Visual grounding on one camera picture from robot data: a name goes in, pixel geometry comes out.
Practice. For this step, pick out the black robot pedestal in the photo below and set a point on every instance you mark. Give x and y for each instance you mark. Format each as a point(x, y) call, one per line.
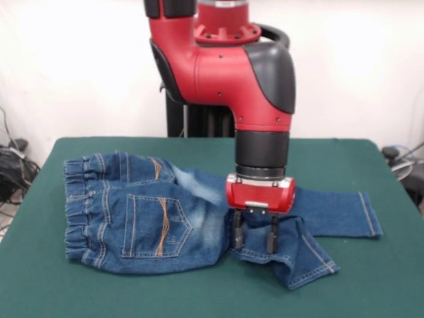
point(212, 122)

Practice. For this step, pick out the dark green table cloth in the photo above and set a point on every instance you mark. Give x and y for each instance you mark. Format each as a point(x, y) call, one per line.
point(198, 298)

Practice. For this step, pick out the black office chair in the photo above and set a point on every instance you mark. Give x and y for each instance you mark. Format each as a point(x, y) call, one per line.
point(415, 185)

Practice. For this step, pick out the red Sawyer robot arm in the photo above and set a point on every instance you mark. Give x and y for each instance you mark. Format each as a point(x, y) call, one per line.
point(225, 73)

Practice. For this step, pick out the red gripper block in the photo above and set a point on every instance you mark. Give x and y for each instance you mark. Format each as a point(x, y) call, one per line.
point(261, 195)

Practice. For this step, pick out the blue denim jeans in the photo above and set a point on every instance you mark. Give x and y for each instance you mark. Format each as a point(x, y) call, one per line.
point(149, 225)

